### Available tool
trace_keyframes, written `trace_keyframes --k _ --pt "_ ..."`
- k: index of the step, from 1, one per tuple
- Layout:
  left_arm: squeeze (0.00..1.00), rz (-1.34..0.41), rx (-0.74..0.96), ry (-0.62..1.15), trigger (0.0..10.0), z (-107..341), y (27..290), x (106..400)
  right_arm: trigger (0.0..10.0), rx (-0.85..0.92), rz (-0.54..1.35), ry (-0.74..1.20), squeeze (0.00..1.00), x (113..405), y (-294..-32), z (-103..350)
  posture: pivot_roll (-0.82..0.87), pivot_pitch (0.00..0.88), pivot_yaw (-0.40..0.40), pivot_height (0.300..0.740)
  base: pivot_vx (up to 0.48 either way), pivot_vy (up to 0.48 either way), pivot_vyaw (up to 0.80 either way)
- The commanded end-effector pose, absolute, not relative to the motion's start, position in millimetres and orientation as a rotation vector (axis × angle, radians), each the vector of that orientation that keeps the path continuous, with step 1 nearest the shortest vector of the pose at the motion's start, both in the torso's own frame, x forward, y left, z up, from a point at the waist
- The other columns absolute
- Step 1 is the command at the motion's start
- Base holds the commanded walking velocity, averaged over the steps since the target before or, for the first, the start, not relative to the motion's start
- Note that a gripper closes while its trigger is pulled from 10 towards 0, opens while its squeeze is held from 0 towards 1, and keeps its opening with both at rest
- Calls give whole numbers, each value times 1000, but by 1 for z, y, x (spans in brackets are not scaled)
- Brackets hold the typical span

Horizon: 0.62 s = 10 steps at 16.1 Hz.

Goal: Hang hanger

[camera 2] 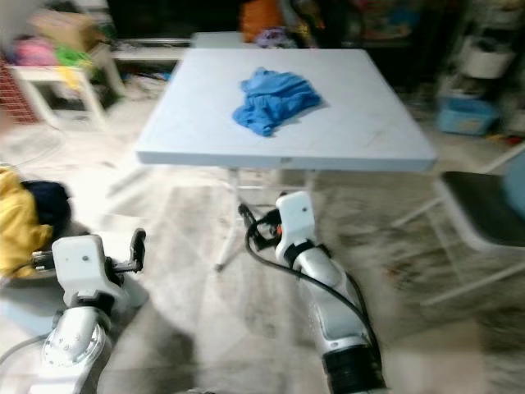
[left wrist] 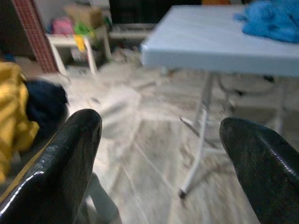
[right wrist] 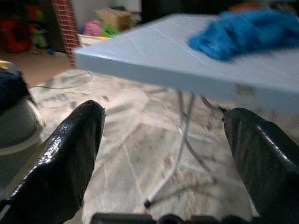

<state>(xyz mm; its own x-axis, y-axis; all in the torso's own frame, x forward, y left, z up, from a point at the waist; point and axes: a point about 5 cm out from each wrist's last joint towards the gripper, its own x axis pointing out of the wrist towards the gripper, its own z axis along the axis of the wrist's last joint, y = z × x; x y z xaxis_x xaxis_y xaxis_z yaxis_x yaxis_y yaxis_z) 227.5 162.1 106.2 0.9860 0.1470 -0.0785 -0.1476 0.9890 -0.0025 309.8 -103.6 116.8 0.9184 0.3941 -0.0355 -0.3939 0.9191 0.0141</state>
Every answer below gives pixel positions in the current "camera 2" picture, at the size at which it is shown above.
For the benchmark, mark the yellow shirt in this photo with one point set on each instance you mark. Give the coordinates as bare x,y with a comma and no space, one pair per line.
20,222

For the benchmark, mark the blue shirt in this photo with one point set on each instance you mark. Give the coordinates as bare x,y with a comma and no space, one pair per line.
275,103

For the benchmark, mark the navy cloth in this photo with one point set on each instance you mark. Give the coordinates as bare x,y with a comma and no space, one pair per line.
53,205

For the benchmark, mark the grey laundry basket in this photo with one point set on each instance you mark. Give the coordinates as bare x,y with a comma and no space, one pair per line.
20,308

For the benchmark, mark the white folding table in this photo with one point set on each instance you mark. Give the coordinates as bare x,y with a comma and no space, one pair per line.
361,123

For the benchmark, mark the white stool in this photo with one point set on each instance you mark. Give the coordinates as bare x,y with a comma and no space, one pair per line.
57,82

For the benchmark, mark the small white side table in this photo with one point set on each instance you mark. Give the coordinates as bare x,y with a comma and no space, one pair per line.
213,39

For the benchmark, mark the purple toy car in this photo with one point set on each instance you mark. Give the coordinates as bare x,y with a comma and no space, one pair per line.
275,37

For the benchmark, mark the green toy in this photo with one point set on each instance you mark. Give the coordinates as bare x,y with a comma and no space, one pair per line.
74,57

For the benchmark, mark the orange bag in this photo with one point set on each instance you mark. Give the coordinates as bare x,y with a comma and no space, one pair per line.
260,18

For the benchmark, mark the grey folding chair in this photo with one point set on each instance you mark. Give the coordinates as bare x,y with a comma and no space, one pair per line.
484,213

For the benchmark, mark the pink toy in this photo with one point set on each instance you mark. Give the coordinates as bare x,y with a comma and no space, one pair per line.
35,52

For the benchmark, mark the light blue plastic bin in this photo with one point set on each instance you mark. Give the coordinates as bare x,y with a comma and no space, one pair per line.
467,116

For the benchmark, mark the cardboard box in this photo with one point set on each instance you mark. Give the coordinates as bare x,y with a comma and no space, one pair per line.
66,29

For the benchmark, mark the blue chair cushion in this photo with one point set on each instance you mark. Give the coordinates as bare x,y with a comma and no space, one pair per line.
515,185

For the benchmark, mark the white shelf cart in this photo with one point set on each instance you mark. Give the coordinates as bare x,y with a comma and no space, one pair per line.
488,53

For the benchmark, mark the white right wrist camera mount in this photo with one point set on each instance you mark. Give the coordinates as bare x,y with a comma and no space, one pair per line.
297,222

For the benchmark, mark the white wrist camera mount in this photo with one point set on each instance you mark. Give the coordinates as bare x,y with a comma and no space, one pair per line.
297,222
86,267

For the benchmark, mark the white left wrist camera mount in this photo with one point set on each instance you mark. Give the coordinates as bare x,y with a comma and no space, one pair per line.
86,267

